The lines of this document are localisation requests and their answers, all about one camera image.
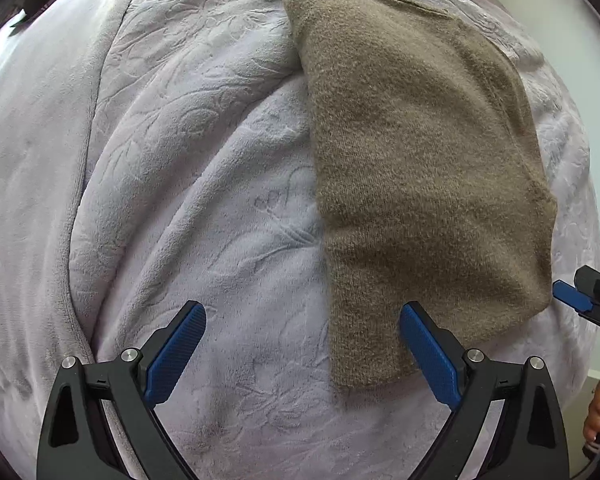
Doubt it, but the black floor cable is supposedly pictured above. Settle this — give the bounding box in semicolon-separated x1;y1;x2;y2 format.
569;455;597;480

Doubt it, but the lilac embossed fleece blanket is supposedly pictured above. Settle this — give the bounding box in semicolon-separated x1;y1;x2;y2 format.
0;0;600;480

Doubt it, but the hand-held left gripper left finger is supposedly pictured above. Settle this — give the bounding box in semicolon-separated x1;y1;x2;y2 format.
36;300;207;480

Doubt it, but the brown knit sweater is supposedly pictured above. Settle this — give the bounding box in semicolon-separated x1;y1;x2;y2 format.
278;0;558;390

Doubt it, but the person's right hand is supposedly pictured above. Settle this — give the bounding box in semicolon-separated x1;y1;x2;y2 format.
583;374;600;444

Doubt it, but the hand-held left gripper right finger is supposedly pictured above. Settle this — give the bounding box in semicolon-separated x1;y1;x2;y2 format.
400;301;571;480

